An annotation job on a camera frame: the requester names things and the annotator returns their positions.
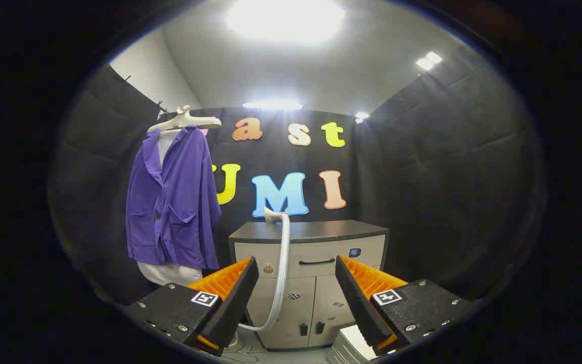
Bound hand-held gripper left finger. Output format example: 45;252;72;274
123;256;260;357

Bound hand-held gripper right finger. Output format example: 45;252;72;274
335;255;471;355

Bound purple jacket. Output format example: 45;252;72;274
126;126;222;270

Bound white padded garment form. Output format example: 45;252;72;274
137;129;204;287

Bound white clothes hanger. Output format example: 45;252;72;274
147;105;222;133

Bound grey cabinet with dark top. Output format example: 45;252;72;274
228;219;390;351

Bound white flat box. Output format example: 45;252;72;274
327;325;377;363

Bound long ceiling strip light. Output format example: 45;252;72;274
242;101;303;110

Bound small square ceiling light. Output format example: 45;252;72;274
416;51;443;71

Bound large ceiling light panel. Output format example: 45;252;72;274
225;0;346;43

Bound white cable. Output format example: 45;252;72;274
220;338;269;363

